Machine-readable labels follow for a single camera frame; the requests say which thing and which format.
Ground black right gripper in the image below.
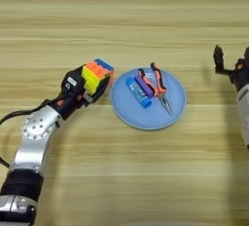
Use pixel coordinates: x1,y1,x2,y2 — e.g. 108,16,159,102
212,44,249,93

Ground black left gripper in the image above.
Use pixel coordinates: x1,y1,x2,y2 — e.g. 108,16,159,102
51,63,112,121

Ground multicoloured puzzle cube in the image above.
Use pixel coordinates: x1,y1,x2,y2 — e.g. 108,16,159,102
80,57,116,95

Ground orange black needle-nose pliers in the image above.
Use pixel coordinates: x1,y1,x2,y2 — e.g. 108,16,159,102
137,61,174,117

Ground round blue plate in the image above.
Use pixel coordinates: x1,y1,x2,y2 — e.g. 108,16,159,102
109,66,188,132

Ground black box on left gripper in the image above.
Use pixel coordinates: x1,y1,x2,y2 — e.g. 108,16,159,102
60,68,88,96

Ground blue purple marker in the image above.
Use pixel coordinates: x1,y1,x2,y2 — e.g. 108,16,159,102
124,76,153,109

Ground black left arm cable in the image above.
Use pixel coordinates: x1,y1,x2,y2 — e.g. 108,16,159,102
0,98,52,170

